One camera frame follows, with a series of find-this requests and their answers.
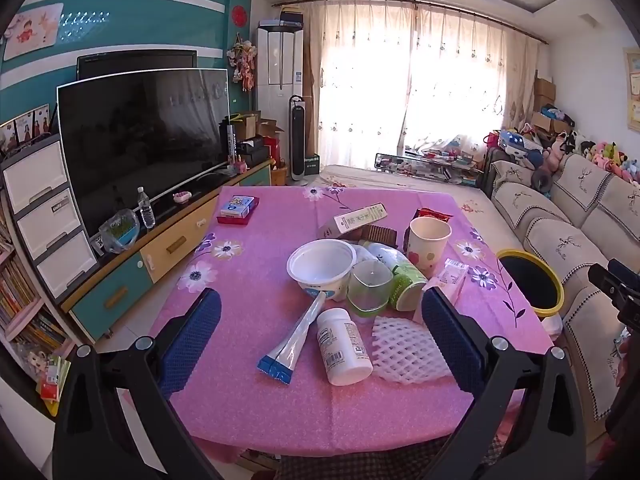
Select blue star cushion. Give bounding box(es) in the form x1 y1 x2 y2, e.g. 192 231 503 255
500 130 543 168

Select framed flower wall painting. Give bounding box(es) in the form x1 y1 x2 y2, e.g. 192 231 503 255
622 47 640 133

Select clear water bottle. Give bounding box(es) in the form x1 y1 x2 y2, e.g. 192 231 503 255
137 186 156 230

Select white blue toothpaste tube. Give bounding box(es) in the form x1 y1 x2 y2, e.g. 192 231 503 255
257 291 327 386

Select blue red card box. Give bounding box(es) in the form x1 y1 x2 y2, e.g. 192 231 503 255
217 195 260 226

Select cluttered glass coffee table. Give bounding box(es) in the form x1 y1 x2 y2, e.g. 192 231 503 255
372 147 483 186

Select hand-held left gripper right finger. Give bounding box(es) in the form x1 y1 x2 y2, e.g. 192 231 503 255
421 286 586 480

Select children's wall poster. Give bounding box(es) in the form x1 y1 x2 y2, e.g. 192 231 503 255
2 2 65 61

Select pink white packet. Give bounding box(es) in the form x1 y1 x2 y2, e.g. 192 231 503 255
413 258 470 323

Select stacked cardboard boxes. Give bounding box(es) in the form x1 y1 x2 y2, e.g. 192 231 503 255
530 77 573 133

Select white plastic drawer unit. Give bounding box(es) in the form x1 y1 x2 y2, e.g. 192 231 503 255
0 134 99 306

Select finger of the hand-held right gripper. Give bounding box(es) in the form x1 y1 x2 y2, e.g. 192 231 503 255
587 262 626 301

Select clear green plastic cup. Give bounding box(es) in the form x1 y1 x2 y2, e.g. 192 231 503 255
346 260 394 318

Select black tower fan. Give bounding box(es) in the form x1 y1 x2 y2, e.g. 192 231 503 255
288 95 307 181

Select clear plastic green container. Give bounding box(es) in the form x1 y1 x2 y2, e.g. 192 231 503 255
95 208 140 255

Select small black television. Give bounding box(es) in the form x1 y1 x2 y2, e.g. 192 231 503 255
76 51 198 81

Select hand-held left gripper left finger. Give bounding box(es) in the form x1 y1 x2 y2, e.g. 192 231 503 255
52 287 223 480

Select hanging artificial flowers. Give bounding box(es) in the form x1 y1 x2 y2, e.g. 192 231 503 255
227 35 258 92

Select white plastic bowl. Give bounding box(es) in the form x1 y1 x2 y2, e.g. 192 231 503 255
286 239 358 302

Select bookshelf with books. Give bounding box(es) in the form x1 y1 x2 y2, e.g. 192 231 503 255
0 200 76 411

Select yellow rim trash bin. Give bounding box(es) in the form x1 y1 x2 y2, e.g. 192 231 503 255
496 249 565 336

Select pink plush toy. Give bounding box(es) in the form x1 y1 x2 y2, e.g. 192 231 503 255
542 140 566 173

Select white standing air conditioner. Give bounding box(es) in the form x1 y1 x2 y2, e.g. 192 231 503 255
256 27 304 126

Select beige covered sofa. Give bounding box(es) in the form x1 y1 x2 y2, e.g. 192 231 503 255
482 152 640 441

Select brown corrugated paper liner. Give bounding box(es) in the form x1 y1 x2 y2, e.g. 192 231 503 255
345 225 397 248

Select white pill bottle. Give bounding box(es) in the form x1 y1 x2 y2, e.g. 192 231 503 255
316 307 374 387

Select framed photos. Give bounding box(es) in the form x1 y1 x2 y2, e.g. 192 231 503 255
0 104 53 156

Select pink floral tablecloth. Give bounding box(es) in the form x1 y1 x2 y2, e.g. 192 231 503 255
127 186 555 461

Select white foam fruit net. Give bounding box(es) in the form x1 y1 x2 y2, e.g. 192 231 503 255
371 315 453 386

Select beige floral tea box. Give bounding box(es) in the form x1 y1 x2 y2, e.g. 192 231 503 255
320 203 388 241

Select sheer embroidered curtains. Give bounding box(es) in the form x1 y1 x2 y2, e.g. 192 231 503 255
280 0 541 171

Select dotted paper cup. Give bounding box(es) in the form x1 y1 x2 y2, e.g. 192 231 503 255
404 216 452 281

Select box on air conditioner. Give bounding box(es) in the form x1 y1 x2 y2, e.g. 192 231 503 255
258 7 304 31

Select green label white bottle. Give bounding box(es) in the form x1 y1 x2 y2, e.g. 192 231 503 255
361 241 429 312

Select teal yellow television cabinet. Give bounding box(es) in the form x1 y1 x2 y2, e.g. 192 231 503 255
60 160 276 343

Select large curved television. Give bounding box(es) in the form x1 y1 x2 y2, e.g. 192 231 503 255
56 67 232 241

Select row of plush toys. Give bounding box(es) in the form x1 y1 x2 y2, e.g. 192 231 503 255
572 132 640 183

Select open cardboard boxes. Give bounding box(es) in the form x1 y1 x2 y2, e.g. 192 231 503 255
230 111 286 141

